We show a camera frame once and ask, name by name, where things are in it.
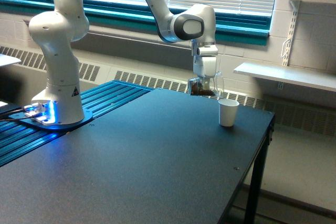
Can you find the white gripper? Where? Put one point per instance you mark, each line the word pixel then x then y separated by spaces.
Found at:
pixel 205 67

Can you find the clear plastic cup with granola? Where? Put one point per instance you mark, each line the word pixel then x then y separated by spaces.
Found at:
pixel 211 87

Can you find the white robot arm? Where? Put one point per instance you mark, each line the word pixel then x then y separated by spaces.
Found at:
pixel 54 31

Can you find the white paper cup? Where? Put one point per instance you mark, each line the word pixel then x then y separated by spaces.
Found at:
pixel 227 112

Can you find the baseboard heater grille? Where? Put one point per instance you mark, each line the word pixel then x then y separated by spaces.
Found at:
pixel 289 114

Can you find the black table leg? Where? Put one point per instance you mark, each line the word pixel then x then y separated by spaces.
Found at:
pixel 257 175

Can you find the white board at left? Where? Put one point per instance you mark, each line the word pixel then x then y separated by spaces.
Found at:
pixel 6 60

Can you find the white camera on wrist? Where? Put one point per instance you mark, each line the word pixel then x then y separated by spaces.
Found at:
pixel 203 49

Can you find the teal window frame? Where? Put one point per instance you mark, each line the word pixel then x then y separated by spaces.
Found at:
pixel 246 29

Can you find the white wall shelf lower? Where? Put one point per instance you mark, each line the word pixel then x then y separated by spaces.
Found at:
pixel 292 75

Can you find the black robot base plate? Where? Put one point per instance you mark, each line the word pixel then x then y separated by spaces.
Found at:
pixel 88 116

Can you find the white shelf rail standard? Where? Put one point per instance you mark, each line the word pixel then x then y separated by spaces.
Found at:
pixel 286 46

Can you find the blue aluminium rail bench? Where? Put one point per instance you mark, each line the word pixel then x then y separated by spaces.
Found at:
pixel 18 139

